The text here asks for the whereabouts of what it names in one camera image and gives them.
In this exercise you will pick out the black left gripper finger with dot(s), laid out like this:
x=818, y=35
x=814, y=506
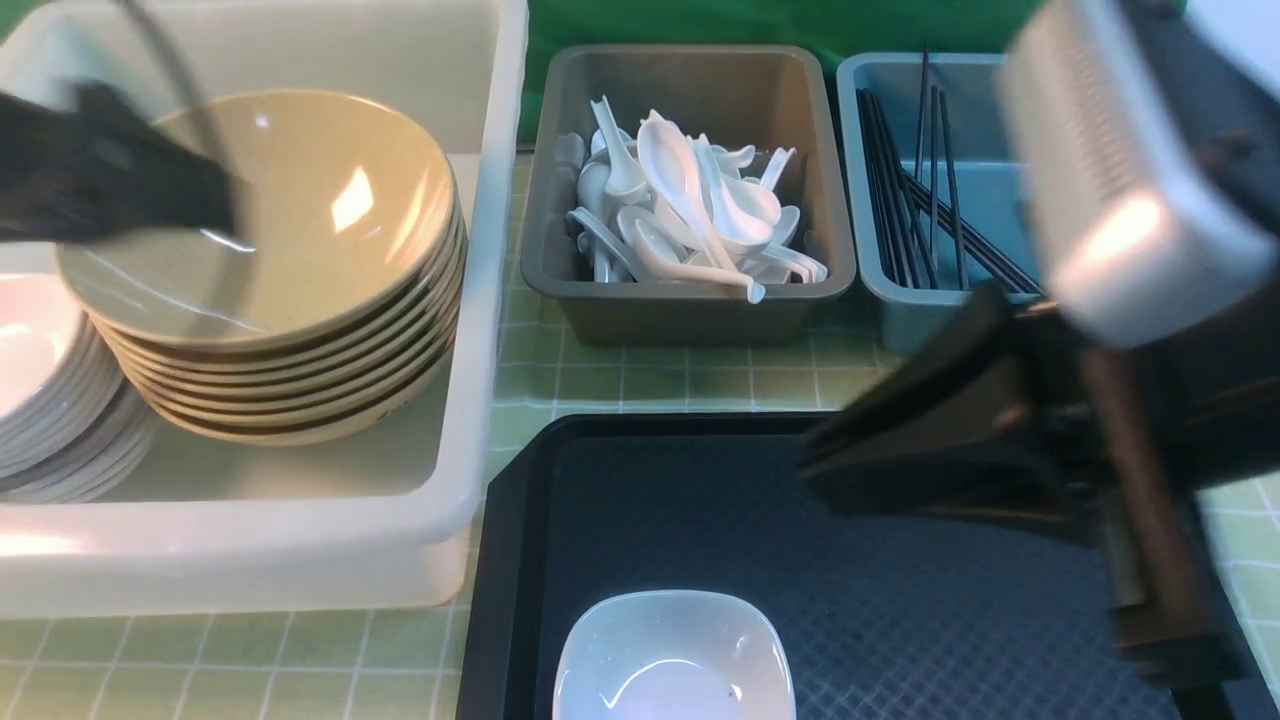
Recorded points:
x=99, y=170

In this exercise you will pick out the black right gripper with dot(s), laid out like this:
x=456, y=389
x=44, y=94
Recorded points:
x=954, y=434

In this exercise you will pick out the white square dish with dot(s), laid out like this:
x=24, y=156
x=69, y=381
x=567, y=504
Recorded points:
x=674, y=654

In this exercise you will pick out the white ceramic soup spoon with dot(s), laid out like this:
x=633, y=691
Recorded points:
x=671, y=167

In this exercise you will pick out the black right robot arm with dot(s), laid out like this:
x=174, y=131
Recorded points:
x=1147, y=372

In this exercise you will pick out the black chopsticks in bin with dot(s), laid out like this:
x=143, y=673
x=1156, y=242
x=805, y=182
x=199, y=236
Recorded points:
x=920, y=220

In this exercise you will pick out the blue-grey plastic chopstick bin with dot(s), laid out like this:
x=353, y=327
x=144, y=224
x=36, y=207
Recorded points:
x=900, y=310

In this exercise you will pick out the black plastic serving tray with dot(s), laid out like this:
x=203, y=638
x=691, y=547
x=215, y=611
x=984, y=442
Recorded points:
x=880, y=618

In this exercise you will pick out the stack of white dishes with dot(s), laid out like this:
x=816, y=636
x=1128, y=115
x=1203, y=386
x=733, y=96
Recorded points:
x=73, y=426

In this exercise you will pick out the stack of tan bowls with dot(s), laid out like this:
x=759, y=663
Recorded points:
x=328, y=388

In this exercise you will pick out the grey plastic spoon bin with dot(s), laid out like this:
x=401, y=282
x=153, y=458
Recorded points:
x=769, y=96

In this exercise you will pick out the pile of white spoons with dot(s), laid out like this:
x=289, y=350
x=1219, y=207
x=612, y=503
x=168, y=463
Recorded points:
x=661, y=207

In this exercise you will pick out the green cloth backdrop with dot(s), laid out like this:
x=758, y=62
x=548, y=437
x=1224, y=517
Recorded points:
x=831, y=30

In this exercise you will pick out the large white plastic tub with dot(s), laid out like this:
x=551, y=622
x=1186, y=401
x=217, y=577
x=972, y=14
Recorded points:
x=379, y=519

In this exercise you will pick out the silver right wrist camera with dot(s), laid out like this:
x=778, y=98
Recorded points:
x=1147, y=131

